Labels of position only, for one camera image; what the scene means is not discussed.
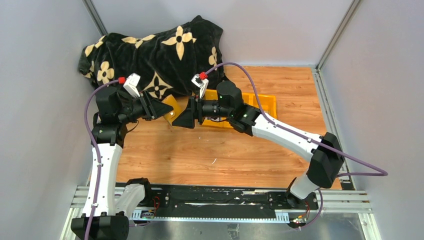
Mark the yellow three-compartment bin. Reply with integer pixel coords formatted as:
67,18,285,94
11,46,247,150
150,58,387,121
202,89,278,129

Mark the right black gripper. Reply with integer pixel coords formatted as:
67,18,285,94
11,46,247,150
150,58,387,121
172,91,233,130

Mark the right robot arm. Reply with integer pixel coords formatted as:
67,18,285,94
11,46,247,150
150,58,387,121
172,81,345,209

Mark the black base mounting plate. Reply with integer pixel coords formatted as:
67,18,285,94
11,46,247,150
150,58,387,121
138,184,319,220

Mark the aluminium frame rail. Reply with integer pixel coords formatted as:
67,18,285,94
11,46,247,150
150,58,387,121
70,183,381,240

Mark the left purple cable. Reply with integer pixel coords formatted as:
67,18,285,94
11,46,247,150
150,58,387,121
82,78,127,240

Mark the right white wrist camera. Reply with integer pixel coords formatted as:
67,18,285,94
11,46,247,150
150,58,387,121
191,73,209,99

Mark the yellow leather card holder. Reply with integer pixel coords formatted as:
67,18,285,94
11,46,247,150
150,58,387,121
162,94,183,127

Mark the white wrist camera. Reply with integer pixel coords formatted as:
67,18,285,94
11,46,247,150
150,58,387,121
191,73,209,99
123,73,141,98

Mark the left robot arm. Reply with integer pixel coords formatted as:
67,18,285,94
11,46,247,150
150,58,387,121
70,86,174,240

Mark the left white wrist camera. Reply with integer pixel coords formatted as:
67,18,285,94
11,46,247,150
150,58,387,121
123,73,141,98

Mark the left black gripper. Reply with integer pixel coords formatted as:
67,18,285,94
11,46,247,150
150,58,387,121
117,89,173,125

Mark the black floral blanket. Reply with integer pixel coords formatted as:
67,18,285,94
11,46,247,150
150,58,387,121
77,16,227,100

